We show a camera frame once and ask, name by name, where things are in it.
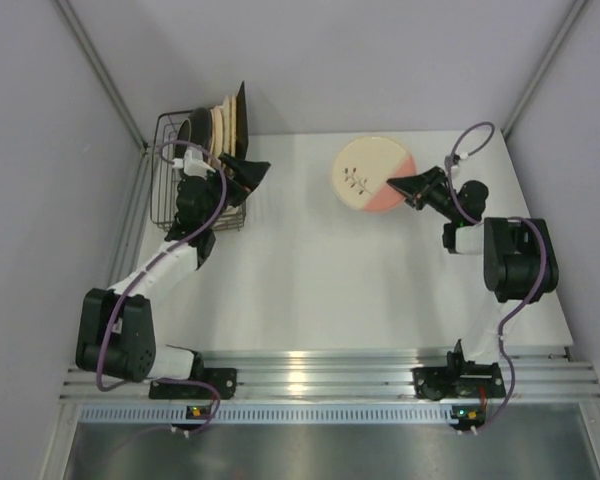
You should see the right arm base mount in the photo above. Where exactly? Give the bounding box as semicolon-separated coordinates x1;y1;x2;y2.
412;363;506;401

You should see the dark wire dish rack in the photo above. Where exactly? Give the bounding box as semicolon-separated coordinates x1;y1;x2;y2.
150;106;255;238

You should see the slotted cable duct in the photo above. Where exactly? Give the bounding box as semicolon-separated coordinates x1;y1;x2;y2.
80;404;482;425

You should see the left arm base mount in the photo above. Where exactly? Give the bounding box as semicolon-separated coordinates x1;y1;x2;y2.
148;368;238;400

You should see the dark square plate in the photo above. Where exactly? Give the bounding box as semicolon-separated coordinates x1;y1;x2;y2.
235;82;249;160

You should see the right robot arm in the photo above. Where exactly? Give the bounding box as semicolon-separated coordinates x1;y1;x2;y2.
387;167;559;397

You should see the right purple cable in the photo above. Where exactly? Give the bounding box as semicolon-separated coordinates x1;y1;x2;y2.
452;121;549;434

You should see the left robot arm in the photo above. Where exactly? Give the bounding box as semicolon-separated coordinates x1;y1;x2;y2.
75;154;271;397

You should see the cream and pink floral plate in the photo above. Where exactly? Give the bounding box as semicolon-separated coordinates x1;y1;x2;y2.
331;136;417;213

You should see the aluminium rail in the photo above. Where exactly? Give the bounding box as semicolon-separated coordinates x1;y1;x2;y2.
59;349;600;401

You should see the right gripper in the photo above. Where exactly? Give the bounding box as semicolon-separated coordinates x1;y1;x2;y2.
388;166;462;223

